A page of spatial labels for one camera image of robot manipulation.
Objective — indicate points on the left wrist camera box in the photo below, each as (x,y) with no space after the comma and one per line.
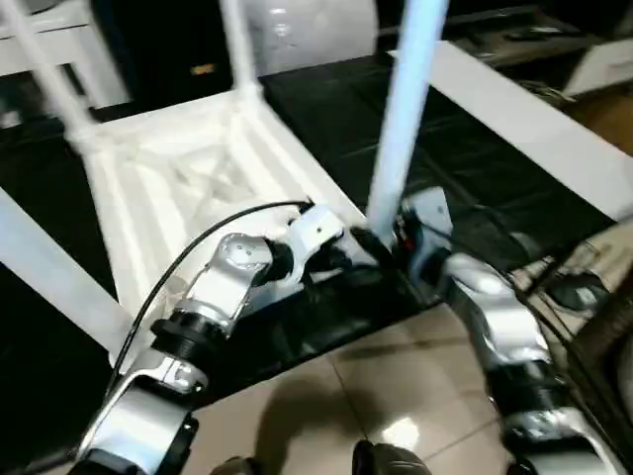
(316,230)

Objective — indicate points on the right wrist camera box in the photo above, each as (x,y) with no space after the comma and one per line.
(432,213)

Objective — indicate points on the white glass-door cabinet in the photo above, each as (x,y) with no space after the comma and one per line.
(104,74)

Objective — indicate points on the black wifi router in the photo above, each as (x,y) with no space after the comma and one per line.
(578,296)

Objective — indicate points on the white tv stand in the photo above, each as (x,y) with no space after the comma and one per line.
(598,69)

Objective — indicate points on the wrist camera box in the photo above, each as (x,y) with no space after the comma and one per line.
(316,230)
(432,213)

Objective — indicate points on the white plastic table leg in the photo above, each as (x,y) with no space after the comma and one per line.
(44,74)
(240,49)
(49,247)
(400,123)

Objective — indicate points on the black work mat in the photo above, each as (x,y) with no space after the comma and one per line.
(321,123)

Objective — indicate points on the dark robot foot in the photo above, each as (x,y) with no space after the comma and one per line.
(390,460)
(237,467)

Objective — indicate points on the black box with yellow label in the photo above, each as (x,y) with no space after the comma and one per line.
(173,49)

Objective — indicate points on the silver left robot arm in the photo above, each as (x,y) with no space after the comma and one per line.
(222,287)

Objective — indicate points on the dark right robot foot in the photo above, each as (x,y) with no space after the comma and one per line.
(390,460)

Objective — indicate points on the dark left robot foot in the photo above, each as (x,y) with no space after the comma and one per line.
(237,467)

